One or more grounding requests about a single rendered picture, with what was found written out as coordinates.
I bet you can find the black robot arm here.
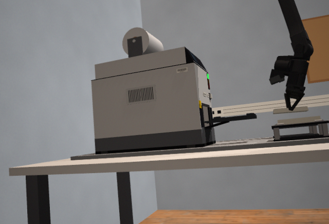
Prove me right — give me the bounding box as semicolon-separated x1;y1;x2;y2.
269;0;314;86

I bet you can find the beige well plate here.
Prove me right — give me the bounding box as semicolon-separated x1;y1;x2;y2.
277;116;321;124
273;106;308;114

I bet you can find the white cylinder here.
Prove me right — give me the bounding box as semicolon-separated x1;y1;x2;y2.
122;27;163;54

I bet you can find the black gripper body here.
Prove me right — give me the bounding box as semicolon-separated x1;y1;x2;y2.
287;73;306;93

